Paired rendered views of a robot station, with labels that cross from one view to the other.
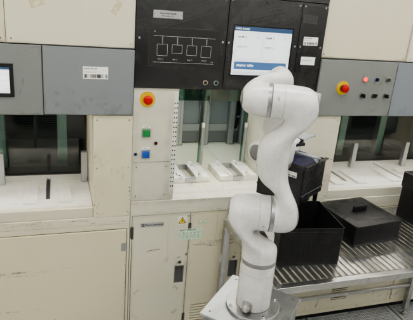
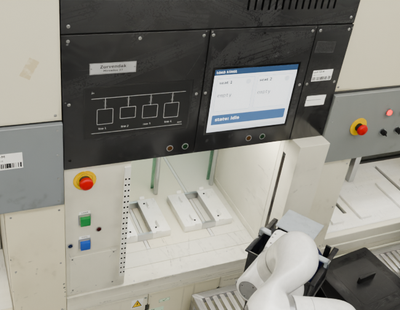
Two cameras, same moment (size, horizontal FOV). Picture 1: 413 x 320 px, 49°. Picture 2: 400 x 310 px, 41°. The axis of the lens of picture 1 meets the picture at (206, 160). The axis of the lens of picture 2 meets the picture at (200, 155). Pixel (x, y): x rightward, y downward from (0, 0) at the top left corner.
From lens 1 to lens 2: 87 cm
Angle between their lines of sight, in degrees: 16
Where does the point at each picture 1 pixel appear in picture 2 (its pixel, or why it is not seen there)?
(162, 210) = (110, 299)
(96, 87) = (6, 179)
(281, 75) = (304, 270)
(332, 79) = (346, 119)
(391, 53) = not seen: outside the picture
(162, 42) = (104, 107)
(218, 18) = (190, 63)
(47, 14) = not seen: outside the picture
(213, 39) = (183, 91)
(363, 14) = (399, 29)
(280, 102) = not seen: outside the picture
